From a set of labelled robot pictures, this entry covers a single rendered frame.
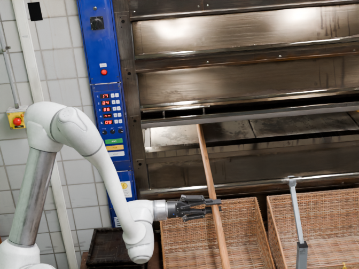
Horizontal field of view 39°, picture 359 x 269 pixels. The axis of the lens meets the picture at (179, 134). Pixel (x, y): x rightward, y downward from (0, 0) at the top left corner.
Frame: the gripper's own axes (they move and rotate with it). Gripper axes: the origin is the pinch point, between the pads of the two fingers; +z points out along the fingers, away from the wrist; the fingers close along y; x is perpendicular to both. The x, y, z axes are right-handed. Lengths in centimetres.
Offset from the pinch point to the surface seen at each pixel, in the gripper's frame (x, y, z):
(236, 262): -31, 60, 14
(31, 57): -54, -57, -79
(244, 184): -18.3, 2.6, 16.9
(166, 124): -41.0, -21.6, -17.4
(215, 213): 8.0, -1.4, 0.0
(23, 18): -54, -75, -79
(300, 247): 4.3, 23.8, 38.0
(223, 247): 29.8, -1.3, 0.3
